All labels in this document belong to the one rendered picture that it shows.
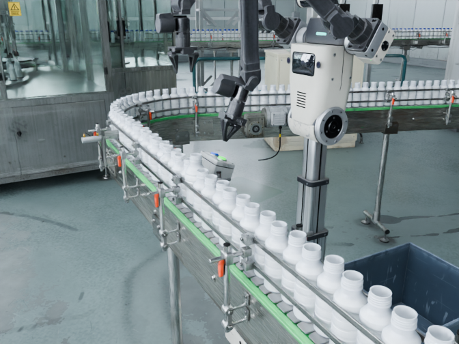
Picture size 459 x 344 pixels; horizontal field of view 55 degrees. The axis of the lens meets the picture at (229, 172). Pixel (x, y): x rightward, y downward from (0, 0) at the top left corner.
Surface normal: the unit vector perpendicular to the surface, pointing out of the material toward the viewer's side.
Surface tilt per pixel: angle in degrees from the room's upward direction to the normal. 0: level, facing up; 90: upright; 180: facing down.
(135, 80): 90
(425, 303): 90
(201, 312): 0
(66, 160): 89
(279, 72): 90
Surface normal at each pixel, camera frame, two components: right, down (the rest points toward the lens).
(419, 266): -0.88, 0.16
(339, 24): 0.25, 0.64
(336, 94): 0.46, 0.47
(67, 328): 0.00, -0.94
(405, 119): 0.18, 0.33
